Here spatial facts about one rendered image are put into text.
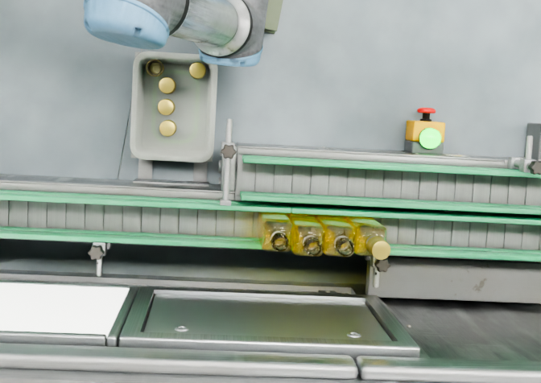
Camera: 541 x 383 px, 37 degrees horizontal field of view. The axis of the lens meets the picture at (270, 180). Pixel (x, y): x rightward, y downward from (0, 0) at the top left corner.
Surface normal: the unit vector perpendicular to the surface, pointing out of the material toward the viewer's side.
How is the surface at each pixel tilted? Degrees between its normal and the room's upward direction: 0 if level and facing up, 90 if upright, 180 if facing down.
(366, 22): 0
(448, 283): 0
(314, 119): 0
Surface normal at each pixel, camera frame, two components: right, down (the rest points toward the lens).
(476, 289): 0.07, 0.10
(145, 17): 0.51, 0.21
